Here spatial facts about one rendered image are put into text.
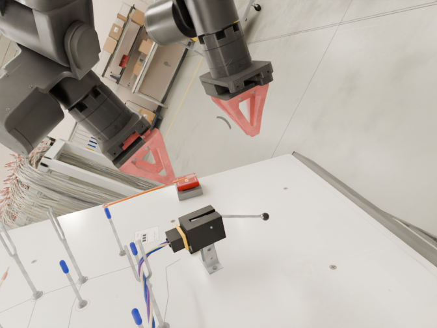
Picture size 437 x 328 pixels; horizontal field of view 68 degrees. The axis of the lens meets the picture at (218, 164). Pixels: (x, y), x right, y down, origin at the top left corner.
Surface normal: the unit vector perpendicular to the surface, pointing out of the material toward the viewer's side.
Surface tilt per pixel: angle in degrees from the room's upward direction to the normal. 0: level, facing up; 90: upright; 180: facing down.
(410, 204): 0
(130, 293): 50
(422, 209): 0
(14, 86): 67
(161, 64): 90
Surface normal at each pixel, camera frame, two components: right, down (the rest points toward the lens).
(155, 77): 0.29, 0.26
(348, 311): -0.18, -0.89
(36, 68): 0.15, -0.48
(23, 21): -0.23, 0.28
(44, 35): -0.40, 0.68
